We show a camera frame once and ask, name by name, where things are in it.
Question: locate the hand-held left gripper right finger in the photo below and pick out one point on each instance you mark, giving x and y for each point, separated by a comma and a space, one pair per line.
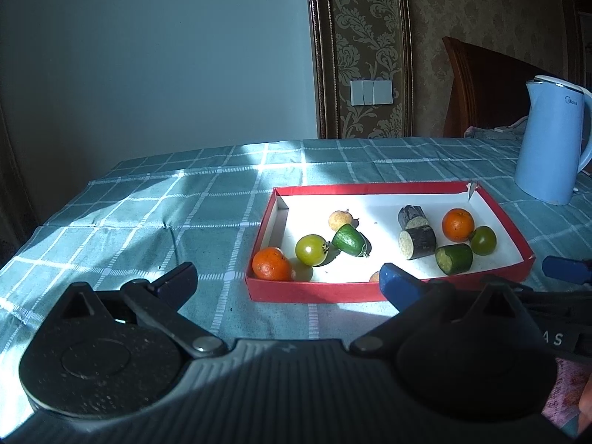
400, 286

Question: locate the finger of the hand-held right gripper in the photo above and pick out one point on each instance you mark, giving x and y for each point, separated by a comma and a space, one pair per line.
566, 269

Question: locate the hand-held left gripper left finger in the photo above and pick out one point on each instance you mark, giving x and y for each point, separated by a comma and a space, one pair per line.
178, 284

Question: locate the small brown fruit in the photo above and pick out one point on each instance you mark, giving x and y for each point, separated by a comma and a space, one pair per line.
341, 219
374, 277

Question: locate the dark eggplant piece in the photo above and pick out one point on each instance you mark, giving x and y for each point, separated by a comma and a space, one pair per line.
413, 215
418, 243

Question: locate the cut green cucumber piece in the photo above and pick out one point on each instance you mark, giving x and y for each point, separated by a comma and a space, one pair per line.
349, 239

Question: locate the orange tangerine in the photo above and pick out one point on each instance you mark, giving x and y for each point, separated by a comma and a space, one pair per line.
458, 225
272, 264

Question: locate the red cardboard box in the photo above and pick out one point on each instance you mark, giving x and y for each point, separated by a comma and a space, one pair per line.
384, 203

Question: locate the green tomato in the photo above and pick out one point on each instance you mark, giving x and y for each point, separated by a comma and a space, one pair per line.
311, 250
484, 241

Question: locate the person's right forearm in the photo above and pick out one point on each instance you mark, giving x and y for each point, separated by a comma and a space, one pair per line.
586, 407

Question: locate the pink towel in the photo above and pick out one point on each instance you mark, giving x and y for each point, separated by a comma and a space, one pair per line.
564, 393

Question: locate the green checked tablecloth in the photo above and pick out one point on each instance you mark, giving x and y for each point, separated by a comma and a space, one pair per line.
162, 194

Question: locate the light blue electric kettle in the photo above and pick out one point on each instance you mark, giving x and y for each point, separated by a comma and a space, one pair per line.
550, 143

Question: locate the pale pink cloth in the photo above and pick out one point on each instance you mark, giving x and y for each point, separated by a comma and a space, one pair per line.
481, 132

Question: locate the brown wooden chair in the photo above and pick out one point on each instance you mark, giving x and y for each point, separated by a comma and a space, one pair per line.
485, 88

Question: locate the ornate framed wallpaper panel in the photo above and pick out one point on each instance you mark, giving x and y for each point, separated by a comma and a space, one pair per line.
365, 23

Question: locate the white wall light switch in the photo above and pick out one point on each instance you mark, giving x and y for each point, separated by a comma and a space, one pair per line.
372, 92

